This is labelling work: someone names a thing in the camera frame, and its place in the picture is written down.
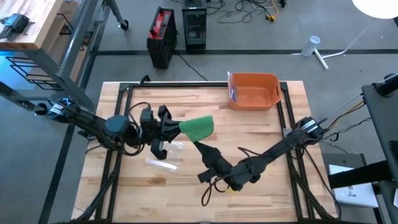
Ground green elastic bandage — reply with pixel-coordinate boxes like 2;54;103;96
178;115;215;144

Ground white floor lamp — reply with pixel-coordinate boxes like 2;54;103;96
290;0;398;71

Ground black wire rack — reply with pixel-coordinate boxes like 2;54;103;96
6;12;86;91

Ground black aluminium table frame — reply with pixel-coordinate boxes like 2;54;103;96
58;81;343;224

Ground white cylinder container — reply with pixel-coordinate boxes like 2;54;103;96
300;35;321;58

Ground red and black case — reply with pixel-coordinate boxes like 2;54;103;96
146;6;178;70

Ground wheeled wooden-top cart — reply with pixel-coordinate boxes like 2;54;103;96
0;0;130;116

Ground black computer tower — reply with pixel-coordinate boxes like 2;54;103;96
182;0;208;52

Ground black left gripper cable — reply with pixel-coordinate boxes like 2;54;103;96
123;101;153;156

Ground tangled floor cables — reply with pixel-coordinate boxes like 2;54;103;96
206;0;289;25

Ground white printed box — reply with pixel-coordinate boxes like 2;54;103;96
328;164;380;208

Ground black equipment stand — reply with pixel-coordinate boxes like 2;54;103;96
328;73;398;224

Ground black floor cable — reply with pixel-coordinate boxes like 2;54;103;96
176;53;209;82

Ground orange plastic basket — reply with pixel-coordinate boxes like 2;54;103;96
227;72;282;111

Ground black handheld device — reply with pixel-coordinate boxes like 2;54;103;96
0;12;34;42

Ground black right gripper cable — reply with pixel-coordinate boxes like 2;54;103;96
201;146;262;207

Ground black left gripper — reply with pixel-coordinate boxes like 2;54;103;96
137;105;182;161

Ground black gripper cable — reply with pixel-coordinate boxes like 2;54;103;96
123;101;153;156
201;146;262;207

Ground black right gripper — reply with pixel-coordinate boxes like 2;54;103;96
194;141;236;184

